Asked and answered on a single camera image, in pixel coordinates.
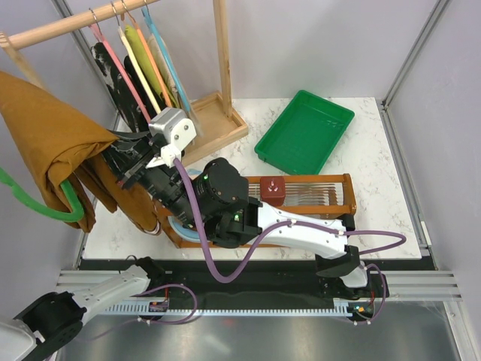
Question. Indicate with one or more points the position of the black white patterned garment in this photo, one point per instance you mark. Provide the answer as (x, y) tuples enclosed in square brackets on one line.
[(119, 92)]

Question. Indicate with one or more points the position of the orange hanger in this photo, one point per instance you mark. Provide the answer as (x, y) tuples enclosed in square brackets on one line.
[(144, 64)]

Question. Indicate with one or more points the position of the pink hanger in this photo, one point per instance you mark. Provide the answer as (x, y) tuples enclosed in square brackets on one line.
[(123, 74)]

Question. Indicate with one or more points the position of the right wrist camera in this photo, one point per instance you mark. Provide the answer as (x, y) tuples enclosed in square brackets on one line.
[(173, 129)]

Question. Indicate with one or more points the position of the green plastic tray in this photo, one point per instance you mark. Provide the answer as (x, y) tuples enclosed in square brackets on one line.
[(302, 138)]

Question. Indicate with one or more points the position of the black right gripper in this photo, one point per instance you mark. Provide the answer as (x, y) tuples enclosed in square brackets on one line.
[(141, 152)]

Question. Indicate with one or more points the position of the blue hanger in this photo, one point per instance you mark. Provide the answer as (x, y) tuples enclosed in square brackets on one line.
[(154, 31)]

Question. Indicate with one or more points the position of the red cube power socket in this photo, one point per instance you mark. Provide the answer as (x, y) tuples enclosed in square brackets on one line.
[(273, 190)]

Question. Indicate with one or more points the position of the wooden clothes rack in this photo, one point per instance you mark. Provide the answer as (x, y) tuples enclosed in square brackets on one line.
[(220, 123)]

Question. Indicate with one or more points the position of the green velvet hanger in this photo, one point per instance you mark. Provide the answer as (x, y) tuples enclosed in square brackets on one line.
[(77, 211)]

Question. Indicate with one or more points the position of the yellow-green garment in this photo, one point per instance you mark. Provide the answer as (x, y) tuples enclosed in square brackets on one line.
[(147, 65)]

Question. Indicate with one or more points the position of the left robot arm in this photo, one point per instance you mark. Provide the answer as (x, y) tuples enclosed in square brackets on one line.
[(55, 319)]

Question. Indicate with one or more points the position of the grey cable duct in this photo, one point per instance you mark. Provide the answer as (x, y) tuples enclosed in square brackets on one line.
[(138, 307)]

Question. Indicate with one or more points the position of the cream hanger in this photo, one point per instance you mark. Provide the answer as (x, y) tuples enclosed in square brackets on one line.
[(128, 19)]

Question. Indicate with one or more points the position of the brown wooden shelf rack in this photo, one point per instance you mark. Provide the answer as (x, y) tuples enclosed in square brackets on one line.
[(327, 197)]

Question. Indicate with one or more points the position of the beige garment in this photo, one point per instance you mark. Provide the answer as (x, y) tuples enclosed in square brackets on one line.
[(176, 90)]

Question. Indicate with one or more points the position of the mustard brown trousers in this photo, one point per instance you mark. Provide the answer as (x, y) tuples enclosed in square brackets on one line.
[(58, 143)]

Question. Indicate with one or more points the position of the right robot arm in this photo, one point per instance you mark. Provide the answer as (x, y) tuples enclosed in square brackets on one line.
[(217, 205)]

